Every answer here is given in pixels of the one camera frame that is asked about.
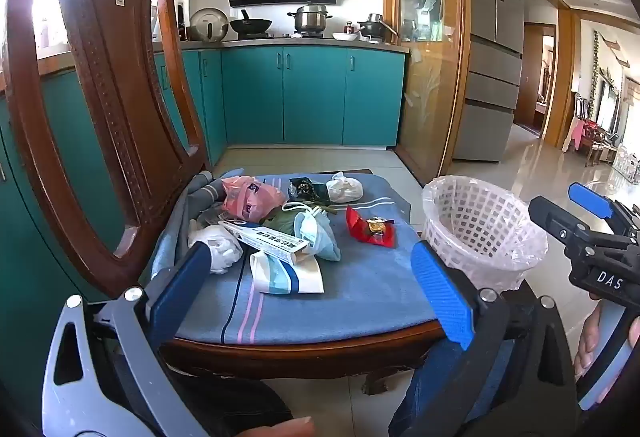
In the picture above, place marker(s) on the black pot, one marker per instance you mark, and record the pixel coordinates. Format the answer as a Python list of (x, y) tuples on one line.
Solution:
[(372, 27)]

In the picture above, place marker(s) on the gold candy wrapper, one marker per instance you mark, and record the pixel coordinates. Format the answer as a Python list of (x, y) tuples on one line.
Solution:
[(376, 226)]

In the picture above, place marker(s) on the teal lower cabinets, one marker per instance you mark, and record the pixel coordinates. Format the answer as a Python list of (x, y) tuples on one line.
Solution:
[(310, 92)]

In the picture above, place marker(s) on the white and blue paper cup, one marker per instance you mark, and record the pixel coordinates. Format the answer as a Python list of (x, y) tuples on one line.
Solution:
[(285, 274)]

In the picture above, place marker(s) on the crumpled white tissue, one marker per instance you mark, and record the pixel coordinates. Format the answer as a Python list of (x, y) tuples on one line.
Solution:
[(345, 189)]

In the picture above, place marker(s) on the wooden framed glass door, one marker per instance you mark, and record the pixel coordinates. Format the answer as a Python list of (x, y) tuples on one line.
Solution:
[(425, 67)]

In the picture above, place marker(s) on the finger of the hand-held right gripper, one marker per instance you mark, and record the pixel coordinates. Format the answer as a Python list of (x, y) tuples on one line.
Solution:
[(590, 199), (555, 217)]

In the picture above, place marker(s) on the carved wooden chair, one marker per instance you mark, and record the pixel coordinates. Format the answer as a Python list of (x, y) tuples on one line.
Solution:
[(125, 67)]

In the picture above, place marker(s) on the person's left hand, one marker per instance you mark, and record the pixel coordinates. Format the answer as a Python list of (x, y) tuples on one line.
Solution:
[(280, 428)]

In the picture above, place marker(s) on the pink plastic bag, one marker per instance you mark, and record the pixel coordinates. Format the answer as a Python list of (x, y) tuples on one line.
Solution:
[(250, 202)]

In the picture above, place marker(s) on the person's left leg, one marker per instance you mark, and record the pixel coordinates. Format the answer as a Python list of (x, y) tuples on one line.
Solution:
[(230, 402)]

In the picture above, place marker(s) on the white toothpaste box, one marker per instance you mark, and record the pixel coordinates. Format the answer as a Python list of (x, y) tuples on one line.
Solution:
[(270, 239)]

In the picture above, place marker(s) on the grey refrigerator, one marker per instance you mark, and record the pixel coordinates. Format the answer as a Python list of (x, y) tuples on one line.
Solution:
[(487, 42)]

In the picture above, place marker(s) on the red wrapper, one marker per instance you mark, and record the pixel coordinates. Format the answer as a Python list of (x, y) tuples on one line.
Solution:
[(357, 224)]

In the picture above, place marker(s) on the person's right hand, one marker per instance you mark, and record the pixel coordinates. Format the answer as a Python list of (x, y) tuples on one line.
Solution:
[(587, 342)]

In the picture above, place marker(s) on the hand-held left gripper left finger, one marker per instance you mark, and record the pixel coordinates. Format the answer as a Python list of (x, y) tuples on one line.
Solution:
[(180, 289)]

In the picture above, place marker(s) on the black snack wrapper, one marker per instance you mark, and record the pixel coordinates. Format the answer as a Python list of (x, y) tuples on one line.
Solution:
[(305, 189)]

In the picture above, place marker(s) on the white basket with plastic liner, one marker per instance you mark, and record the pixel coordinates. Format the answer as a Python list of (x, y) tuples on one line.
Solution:
[(480, 227)]

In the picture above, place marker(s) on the blue face mask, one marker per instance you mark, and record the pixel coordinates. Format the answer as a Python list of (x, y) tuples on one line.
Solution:
[(315, 237)]

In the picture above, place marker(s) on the white kitchen appliance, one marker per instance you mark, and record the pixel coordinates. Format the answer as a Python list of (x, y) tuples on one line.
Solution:
[(182, 17)]

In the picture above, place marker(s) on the round silver lid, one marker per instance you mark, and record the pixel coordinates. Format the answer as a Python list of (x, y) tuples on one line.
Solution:
[(207, 26)]

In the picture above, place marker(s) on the flat television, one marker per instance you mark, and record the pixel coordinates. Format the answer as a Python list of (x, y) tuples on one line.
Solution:
[(607, 107)]

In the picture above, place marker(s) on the person's leg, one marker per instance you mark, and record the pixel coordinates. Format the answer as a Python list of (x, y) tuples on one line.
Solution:
[(435, 397), (230, 402)]

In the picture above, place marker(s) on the steel pot with lid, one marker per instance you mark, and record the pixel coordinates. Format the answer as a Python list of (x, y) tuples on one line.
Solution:
[(310, 19)]

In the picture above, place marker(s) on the white plastic bag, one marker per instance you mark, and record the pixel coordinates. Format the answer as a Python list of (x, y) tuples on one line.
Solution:
[(222, 247)]

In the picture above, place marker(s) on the pink garment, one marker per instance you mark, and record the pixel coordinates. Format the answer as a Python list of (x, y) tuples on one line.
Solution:
[(572, 132)]

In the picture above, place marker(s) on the black wok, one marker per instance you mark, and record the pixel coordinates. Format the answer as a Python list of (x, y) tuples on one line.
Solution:
[(250, 24)]

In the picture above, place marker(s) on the person's right leg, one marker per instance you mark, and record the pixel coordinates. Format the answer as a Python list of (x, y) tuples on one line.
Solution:
[(435, 397)]

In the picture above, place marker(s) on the blue striped seat cushion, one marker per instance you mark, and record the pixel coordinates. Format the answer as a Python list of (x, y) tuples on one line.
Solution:
[(350, 297)]

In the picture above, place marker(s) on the green leaf wrapper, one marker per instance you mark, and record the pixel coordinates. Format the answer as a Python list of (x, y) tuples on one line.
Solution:
[(277, 220)]

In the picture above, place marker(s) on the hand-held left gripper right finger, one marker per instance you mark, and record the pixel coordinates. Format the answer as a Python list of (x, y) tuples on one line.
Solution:
[(442, 297)]

